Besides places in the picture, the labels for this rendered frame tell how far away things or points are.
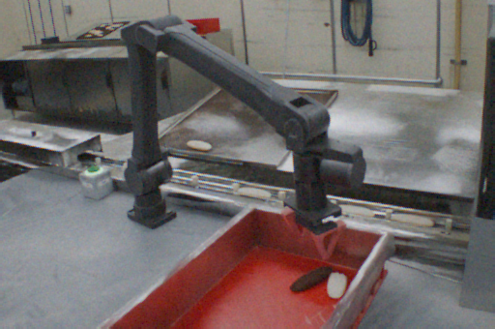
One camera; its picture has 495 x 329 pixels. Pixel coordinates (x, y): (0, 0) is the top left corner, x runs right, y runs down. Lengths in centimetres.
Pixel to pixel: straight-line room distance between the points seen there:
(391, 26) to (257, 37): 156
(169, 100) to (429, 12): 260
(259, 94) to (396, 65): 410
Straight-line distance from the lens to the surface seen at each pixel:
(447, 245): 101
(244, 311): 89
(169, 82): 407
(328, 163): 76
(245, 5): 544
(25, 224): 140
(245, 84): 82
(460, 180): 121
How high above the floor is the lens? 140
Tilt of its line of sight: 20 degrees down
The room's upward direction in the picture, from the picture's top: 5 degrees counter-clockwise
